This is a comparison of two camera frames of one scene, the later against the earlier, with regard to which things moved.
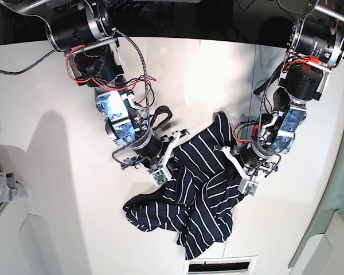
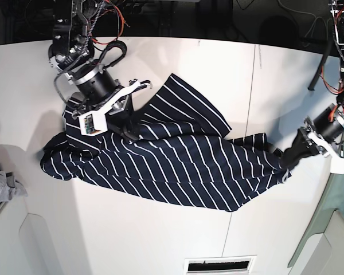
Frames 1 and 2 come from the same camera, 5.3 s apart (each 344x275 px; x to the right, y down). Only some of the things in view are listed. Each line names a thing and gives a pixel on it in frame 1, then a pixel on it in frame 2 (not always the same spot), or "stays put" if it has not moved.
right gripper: [251, 160] -> [325, 130]
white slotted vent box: [229, 266] stays put
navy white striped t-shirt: [199, 203] -> [183, 155]
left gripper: [152, 150] -> [97, 87]
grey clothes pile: [3, 188] stays put
